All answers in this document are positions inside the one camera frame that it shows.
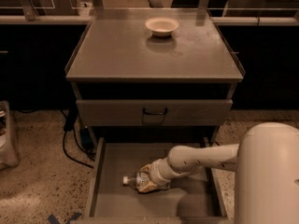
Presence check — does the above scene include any closed grey top drawer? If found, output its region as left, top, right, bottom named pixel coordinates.
left=77, top=100, right=233, bottom=126

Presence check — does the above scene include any black cable left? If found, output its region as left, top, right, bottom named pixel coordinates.
left=59, top=109, right=96, bottom=170

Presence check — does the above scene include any blue tape cross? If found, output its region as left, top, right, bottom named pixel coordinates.
left=47, top=212, right=82, bottom=224

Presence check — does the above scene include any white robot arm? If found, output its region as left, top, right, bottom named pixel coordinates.
left=137, top=122, right=299, bottom=224

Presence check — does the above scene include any clear plastic bin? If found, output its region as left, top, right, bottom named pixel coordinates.
left=0, top=101, right=20, bottom=170

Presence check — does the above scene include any clear plastic bottle blue label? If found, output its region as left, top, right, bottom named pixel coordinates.
left=122, top=172, right=149, bottom=190

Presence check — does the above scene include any white paper bowl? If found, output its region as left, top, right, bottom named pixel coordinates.
left=145, top=17, right=179, bottom=37

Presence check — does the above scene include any grey metal drawer cabinet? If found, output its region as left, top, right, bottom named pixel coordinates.
left=64, top=7, right=246, bottom=224

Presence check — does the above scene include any open grey middle drawer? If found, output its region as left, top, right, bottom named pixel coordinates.
left=82, top=138, right=234, bottom=224

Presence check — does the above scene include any blue power adapter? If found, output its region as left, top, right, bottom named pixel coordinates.
left=79, top=128, right=93, bottom=147

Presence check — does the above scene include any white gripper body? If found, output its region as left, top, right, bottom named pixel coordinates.
left=149, top=158, right=179, bottom=186

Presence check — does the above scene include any black drawer handle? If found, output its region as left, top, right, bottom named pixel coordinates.
left=142, top=108, right=168, bottom=116

